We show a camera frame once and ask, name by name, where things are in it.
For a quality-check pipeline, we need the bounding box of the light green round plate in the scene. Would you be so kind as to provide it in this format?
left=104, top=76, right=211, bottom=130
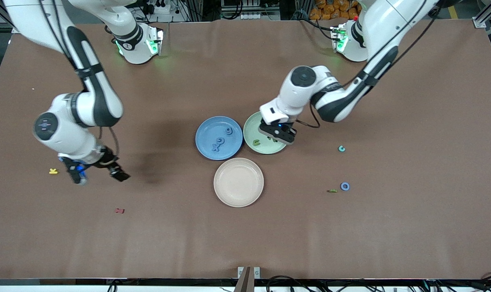
left=243, top=112, right=291, bottom=155

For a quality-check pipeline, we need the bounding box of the brown table cover mat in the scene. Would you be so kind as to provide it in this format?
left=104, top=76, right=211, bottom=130
left=0, top=18, right=491, bottom=280

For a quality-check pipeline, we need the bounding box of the beige round plate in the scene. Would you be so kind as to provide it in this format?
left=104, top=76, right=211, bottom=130
left=213, top=158, right=265, bottom=208

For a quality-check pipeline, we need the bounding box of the blue round plate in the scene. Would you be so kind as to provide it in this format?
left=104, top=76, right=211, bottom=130
left=195, top=116, right=243, bottom=161

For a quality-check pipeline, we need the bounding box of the orange objects pile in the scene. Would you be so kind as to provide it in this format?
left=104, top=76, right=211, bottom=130
left=309, top=0, right=362, bottom=21

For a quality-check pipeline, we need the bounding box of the white power strip with plugs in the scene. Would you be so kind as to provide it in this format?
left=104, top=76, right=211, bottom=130
left=142, top=0, right=172, bottom=15

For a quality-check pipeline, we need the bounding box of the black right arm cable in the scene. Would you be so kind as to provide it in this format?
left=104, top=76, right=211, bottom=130
left=47, top=0, right=120, bottom=163

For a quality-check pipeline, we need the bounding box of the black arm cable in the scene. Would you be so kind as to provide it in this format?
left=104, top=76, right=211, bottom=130
left=296, top=0, right=443, bottom=129
left=47, top=0, right=120, bottom=163

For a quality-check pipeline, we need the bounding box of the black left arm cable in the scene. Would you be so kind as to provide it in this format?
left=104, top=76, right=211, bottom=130
left=296, top=0, right=443, bottom=129

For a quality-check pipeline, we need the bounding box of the small metal edge bracket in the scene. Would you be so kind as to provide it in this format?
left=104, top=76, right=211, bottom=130
left=237, top=266, right=261, bottom=280

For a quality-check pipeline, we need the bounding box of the brown camera post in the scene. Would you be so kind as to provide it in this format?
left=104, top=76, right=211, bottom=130
left=234, top=266, right=255, bottom=292

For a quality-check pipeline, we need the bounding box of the aluminium frame profile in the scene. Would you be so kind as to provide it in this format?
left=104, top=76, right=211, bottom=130
left=473, top=0, right=491, bottom=29

